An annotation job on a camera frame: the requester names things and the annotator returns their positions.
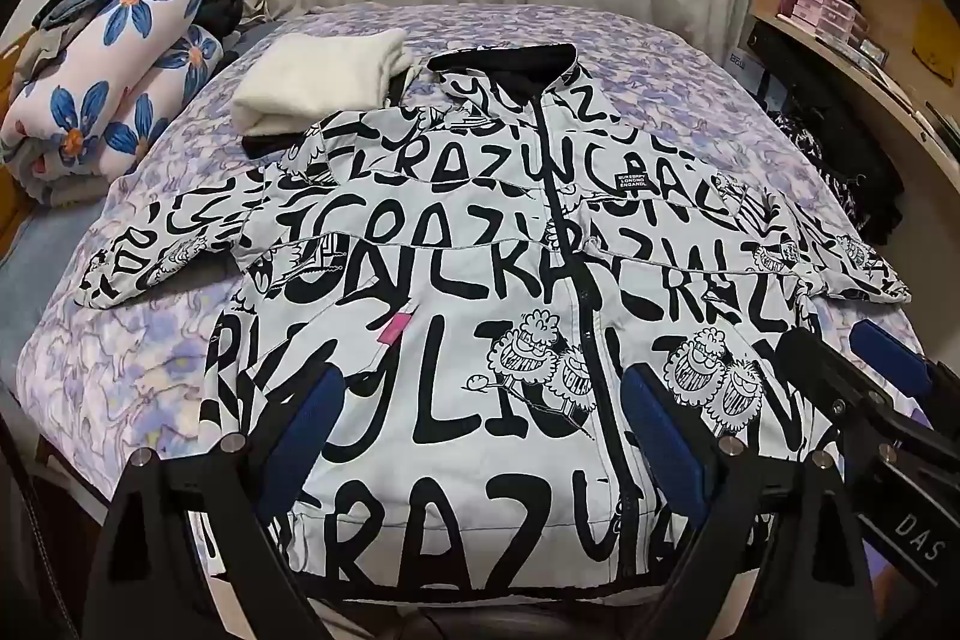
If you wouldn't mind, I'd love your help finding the wooden headboard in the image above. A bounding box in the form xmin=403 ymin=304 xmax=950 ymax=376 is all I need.
xmin=0 ymin=156 xmax=35 ymax=259

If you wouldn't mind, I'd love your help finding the pale blue bed sheet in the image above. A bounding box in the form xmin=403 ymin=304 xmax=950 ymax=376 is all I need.
xmin=0 ymin=205 xmax=102 ymax=386

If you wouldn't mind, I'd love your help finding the white black lettered jacket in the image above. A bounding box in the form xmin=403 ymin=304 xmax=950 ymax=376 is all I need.
xmin=79 ymin=44 xmax=912 ymax=611

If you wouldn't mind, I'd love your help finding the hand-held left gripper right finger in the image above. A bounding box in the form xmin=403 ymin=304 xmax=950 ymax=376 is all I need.
xmin=622 ymin=361 xmax=878 ymax=640

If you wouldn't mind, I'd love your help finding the stack of pink boxes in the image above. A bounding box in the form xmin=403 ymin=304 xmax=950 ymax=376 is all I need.
xmin=780 ymin=0 xmax=871 ymax=43

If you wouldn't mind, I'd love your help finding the dark clothes pile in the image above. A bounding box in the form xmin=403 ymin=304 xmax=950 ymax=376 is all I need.
xmin=196 ymin=0 xmax=245 ymax=41

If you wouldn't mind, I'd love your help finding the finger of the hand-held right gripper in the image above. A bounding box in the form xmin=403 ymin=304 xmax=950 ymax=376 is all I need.
xmin=851 ymin=319 xmax=960 ymax=420
xmin=775 ymin=326 xmax=960 ymax=462

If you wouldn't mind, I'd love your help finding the black white printed cloth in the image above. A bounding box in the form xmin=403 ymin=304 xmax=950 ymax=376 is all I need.
xmin=769 ymin=107 xmax=905 ymax=244

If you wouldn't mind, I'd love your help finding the purple floral bed blanket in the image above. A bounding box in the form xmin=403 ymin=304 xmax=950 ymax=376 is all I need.
xmin=19 ymin=2 xmax=927 ymax=461

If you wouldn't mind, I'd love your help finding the cream garment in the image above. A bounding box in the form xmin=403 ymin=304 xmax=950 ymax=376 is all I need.
xmin=231 ymin=28 xmax=415 ymax=140

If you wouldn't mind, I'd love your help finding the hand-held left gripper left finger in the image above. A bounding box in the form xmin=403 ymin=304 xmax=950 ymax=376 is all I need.
xmin=81 ymin=364 xmax=347 ymax=640

